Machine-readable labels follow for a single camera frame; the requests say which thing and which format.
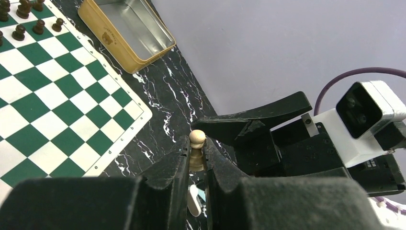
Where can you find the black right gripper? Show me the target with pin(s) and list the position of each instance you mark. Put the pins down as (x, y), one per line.
(290, 151)

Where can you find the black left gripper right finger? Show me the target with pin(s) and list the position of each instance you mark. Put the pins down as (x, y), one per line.
(327, 200)

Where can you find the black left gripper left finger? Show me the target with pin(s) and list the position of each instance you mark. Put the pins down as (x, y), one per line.
(156, 199)

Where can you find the light wooden pawn piece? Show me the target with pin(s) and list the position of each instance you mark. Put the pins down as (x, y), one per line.
(197, 141)

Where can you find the green white chess board mat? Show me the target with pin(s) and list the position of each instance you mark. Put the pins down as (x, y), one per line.
(64, 111)

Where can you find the dark wooden chess piece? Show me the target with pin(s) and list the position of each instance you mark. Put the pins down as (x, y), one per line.
(24, 9)
(38, 5)
(4, 10)

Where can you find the small white blue stapler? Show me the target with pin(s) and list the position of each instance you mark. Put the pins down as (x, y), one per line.
(194, 195)

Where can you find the gold tin box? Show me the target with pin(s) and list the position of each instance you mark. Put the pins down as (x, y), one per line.
(129, 29)

